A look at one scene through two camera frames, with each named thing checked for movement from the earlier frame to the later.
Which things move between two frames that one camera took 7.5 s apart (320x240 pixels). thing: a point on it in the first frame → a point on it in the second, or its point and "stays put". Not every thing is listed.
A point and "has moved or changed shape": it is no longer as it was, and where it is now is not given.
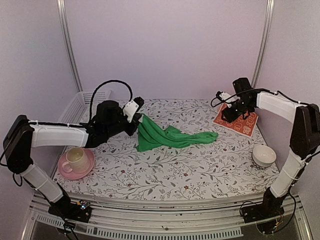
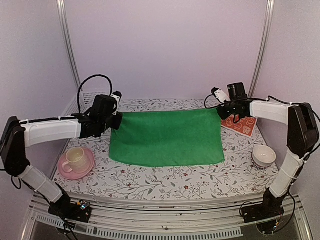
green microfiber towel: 151,136 has moved or changed shape
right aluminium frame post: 265,42 stays put
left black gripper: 131,131 → 116,124
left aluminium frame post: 62,14 stays put
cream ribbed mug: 78,161 stays put
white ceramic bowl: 263,156 stays put
